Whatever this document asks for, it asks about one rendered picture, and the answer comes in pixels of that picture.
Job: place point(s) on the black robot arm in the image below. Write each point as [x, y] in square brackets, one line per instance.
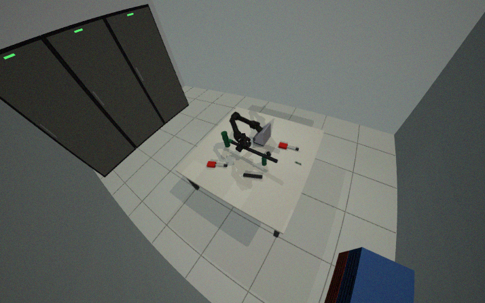
[237, 134]

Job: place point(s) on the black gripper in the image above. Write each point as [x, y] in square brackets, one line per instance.
[239, 148]

